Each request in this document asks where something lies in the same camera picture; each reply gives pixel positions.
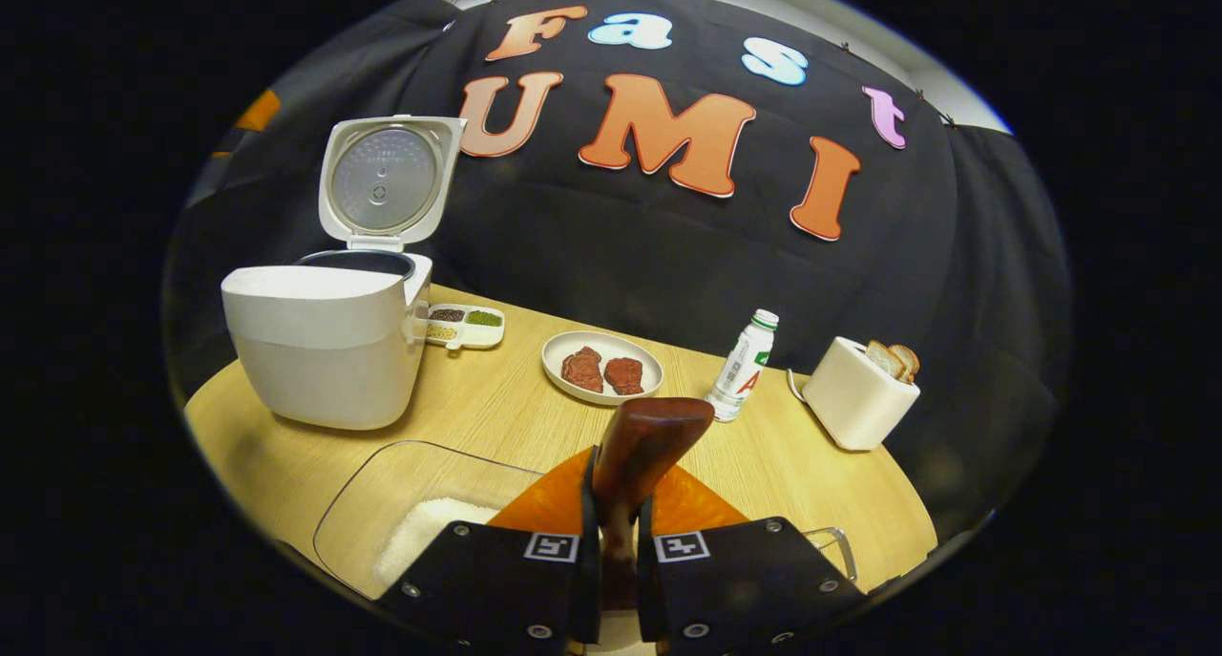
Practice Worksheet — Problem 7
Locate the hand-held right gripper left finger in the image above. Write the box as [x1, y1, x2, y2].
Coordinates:
[377, 446, 604, 656]

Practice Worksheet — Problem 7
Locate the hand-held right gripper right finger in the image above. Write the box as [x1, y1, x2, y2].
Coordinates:
[635, 463, 872, 656]

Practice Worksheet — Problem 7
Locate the white rice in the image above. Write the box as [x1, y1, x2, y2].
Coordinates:
[372, 497, 501, 588]

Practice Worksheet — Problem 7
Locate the brown wooden spoon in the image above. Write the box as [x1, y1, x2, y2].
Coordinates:
[592, 397, 715, 611]

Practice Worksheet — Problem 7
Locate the white rice cooker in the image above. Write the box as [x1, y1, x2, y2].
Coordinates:
[221, 115, 468, 432]

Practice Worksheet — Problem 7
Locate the clear plastic rice container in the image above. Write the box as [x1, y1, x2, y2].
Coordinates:
[312, 439, 550, 602]

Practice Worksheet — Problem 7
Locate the white drink bottle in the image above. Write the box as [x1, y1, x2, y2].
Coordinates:
[707, 309, 780, 423]

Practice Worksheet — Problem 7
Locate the white toaster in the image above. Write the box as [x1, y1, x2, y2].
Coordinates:
[801, 336, 922, 452]

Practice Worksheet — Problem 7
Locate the red meat piece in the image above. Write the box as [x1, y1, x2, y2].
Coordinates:
[603, 356, 645, 396]
[560, 346, 605, 394]

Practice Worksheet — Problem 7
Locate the white divided seasoning tray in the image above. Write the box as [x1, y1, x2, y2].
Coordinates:
[425, 304, 506, 351]

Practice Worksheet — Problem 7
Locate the beige round plate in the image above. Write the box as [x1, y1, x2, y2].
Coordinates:
[541, 330, 664, 407]

